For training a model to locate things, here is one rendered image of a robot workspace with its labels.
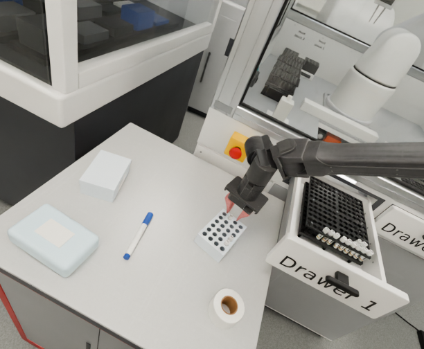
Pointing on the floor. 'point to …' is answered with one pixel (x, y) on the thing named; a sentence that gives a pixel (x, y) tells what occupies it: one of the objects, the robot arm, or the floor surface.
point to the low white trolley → (48, 315)
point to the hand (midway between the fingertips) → (233, 214)
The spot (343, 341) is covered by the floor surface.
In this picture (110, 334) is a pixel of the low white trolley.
